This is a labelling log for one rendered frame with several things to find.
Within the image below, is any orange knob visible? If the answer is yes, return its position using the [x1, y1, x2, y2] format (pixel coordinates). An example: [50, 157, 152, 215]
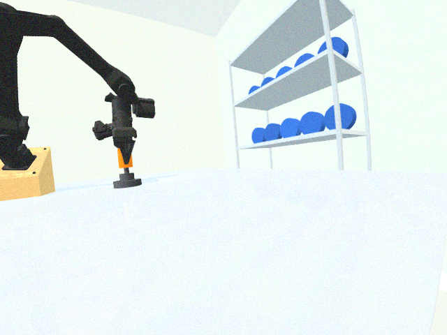
[118, 149, 133, 168]

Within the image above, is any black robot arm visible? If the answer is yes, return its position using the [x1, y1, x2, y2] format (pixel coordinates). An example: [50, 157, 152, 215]
[0, 2, 156, 170]

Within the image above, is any dark grey round pedestal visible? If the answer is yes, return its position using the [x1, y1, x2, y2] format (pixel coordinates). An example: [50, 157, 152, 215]
[113, 167, 142, 188]

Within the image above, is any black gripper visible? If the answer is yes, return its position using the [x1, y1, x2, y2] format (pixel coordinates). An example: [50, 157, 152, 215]
[112, 113, 137, 165]

